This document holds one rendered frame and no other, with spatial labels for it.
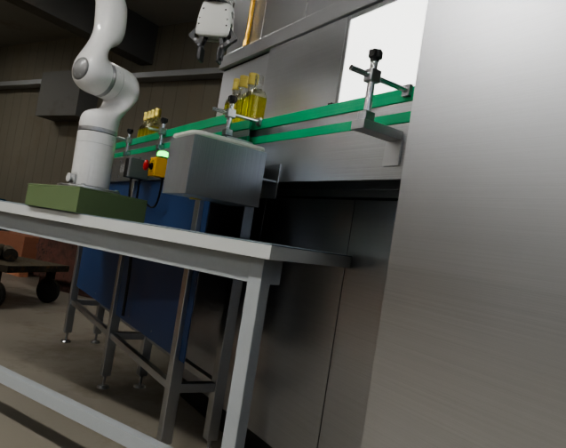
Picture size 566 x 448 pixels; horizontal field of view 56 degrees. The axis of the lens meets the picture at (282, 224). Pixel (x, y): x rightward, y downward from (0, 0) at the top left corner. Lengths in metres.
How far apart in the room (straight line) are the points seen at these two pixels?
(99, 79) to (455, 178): 1.23
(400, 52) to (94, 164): 0.96
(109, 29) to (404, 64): 0.93
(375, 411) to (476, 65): 0.55
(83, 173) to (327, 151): 0.78
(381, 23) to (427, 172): 0.85
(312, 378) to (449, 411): 0.89
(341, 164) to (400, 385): 0.61
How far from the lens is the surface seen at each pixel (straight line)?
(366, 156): 1.23
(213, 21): 1.62
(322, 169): 1.35
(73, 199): 1.65
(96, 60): 1.77
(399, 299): 0.86
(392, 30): 1.60
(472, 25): 0.90
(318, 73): 1.82
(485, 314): 0.76
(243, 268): 1.26
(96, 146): 1.75
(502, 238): 0.76
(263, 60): 2.24
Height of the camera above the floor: 0.76
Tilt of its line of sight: 2 degrees up
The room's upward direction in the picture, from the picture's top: 9 degrees clockwise
